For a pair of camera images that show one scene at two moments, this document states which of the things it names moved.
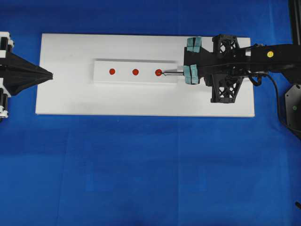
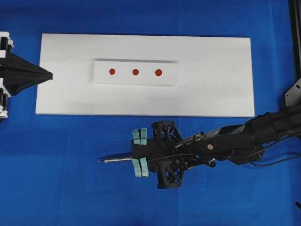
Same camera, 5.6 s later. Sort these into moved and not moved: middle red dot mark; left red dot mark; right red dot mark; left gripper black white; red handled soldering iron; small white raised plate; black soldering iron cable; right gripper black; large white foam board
Moved: right gripper black; black soldering iron cable; red handled soldering iron
Not moved: right red dot mark; middle red dot mark; large white foam board; left gripper black white; small white raised plate; left red dot mark
